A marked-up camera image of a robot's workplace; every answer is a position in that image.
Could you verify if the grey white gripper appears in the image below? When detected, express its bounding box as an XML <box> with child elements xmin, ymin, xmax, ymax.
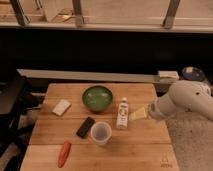
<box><xmin>129</xmin><ymin>100</ymin><xmax>164</xmax><ymax>121</ymax></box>

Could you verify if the green ceramic bowl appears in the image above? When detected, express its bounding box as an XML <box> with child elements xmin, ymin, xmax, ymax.
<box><xmin>82</xmin><ymin>85</ymin><xmax>113</xmax><ymax>113</ymax></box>

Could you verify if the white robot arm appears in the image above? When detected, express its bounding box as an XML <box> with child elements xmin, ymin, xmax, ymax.
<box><xmin>129</xmin><ymin>80</ymin><xmax>213</xmax><ymax>121</ymax></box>

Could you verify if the white small bottle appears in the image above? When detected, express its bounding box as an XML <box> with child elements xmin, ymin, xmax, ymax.
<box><xmin>116</xmin><ymin>97</ymin><xmax>129</xmax><ymax>129</ymax></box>

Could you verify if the clear plastic cup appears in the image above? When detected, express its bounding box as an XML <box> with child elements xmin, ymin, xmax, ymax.
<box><xmin>90</xmin><ymin>122</ymin><xmax>112</xmax><ymax>146</ymax></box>

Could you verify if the white box on shelf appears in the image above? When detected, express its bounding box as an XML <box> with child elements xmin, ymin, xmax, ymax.
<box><xmin>158</xmin><ymin>71</ymin><xmax>179</xmax><ymax>80</ymax></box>

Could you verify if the black rectangular block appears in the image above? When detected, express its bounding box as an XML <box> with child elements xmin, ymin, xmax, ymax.
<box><xmin>76</xmin><ymin>117</ymin><xmax>95</xmax><ymax>138</ymax></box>

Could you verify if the dark blue plate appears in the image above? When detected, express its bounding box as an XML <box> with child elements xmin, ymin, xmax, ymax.
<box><xmin>182</xmin><ymin>67</ymin><xmax>206</xmax><ymax>82</ymax></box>

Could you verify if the wooden cutting board table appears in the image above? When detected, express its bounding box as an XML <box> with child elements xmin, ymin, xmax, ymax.
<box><xmin>20</xmin><ymin>83</ymin><xmax>179</xmax><ymax>171</ymax></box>

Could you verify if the white sponge block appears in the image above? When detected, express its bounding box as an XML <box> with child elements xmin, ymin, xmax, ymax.
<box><xmin>52</xmin><ymin>99</ymin><xmax>71</xmax><ymax>116</ymax></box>

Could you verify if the orange red carrot toy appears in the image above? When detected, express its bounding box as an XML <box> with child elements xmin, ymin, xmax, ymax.
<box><xmin>58</xmin><ymin>141</ymin><xmax>71</xmax><ymax>168</ymax></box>

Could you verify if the long white rail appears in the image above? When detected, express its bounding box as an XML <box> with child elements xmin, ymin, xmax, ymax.
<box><xmin>18</xmin><ymin>69</ymin><xmax>178</xmax><ymax>83</ymax></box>

